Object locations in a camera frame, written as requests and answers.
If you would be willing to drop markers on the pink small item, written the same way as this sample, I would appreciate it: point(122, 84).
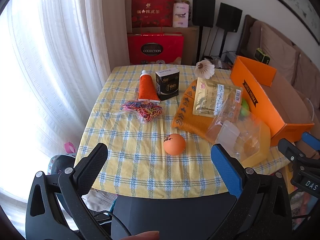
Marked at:
point(69, 147)

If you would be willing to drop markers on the orange knit sock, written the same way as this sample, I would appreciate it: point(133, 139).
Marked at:
point(186, 115)

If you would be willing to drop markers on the dark patterned item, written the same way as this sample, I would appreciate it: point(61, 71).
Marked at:
point(60, 165)

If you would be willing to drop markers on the gold foil packet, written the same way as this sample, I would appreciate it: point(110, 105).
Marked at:
point(210, 97)

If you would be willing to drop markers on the red gift box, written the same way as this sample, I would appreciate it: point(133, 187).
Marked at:
point(155, 48)

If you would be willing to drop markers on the orange cardboard box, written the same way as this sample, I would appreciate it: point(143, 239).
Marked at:
point(252, 90)

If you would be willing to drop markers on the orange tube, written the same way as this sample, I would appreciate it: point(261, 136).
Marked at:
point(147, 87)

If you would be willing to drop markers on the light window curtain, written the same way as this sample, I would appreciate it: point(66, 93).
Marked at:
point(50, 67)

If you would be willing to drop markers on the open brown cardboard box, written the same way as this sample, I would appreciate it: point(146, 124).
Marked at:
point(307, 150)

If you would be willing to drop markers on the black packet box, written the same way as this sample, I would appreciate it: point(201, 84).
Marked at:
point(167, 85)

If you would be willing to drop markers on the large beige cushion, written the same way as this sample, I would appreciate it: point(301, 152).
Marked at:
point(277, 50)

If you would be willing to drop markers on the black speaker stand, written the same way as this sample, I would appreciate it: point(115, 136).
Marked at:
point(223, 42)
point(200, 45)

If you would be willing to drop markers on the orange ball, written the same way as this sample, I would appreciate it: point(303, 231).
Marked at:
point(174, 144)

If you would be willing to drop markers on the yellow plaid tablecloth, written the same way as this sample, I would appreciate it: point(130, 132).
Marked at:
point(130, 155)

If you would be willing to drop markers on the person's left hand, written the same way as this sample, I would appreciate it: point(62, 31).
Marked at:
point(146, 236)

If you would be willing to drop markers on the brown sofa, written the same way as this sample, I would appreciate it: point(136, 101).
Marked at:
point(307, 90)

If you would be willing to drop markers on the white shuttlecock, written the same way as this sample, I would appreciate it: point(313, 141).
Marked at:
point(205, 68)

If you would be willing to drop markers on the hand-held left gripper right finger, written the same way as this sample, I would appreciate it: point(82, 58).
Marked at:
point(226, 170)

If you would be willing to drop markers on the black speaker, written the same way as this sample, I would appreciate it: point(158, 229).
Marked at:
point(203, 10)
point(228, 17)

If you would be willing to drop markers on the white tissue pack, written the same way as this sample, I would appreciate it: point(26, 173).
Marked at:
point(180, 15)

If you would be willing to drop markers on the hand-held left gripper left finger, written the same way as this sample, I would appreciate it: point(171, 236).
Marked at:
point(91, 167)

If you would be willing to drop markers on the clear plastic bag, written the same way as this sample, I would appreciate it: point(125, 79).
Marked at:
point(240, 135)

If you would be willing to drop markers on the green ball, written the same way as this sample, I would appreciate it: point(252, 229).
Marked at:
point(245, 105)

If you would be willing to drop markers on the red gift bag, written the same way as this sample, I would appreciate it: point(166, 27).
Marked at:
point(152, 10)

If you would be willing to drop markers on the green black portable device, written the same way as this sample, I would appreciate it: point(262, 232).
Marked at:
point(262, 55)

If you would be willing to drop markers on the bag of colourful rubber bands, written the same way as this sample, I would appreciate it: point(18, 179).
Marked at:
point(145, 110)

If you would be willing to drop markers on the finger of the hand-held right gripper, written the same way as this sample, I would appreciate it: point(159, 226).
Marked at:
point(292, 155)
point(311, 141)

